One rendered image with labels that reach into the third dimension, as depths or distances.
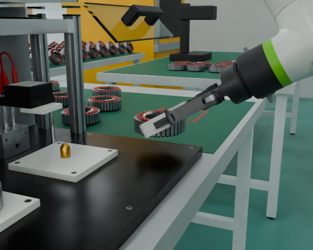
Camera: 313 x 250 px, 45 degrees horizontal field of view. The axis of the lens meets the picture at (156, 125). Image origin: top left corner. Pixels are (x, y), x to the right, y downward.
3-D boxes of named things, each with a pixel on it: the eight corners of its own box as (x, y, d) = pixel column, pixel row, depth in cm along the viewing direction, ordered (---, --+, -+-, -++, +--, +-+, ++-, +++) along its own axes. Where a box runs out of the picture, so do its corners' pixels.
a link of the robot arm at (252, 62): (263, 37, 74) (257, 39, 66) (290, 91, 75) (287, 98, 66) (236, 52, 77) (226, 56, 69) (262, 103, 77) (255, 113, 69)
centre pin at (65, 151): (72, 155, 74) (71, 142, 74) (66, 158, 73) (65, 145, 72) (64, 154, 75) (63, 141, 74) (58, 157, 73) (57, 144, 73)
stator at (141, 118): (192, 127, 85) (192, 111, 85) (175, 141, 75) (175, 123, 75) (146, 122, 90) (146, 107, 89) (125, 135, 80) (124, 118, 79)
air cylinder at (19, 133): (30, 149, 82) (28, 124, 80) (5, 159, 75) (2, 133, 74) (12, 146, 84) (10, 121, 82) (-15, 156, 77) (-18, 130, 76)
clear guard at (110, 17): (173, 37, 78) (174, 7, 76) (117, 43, 56) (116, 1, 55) (44, 35, 90) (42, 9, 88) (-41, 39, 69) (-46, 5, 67)
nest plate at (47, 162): (117, 155, 78) (117, 149, 78) (76, 182, 65) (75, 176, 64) (58, 146, 84) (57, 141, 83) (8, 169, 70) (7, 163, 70)
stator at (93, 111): (55, 125, 107) (54, 112, 106) (70, 116, 118) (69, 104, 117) (93, 127, 106) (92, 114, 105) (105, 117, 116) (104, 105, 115)
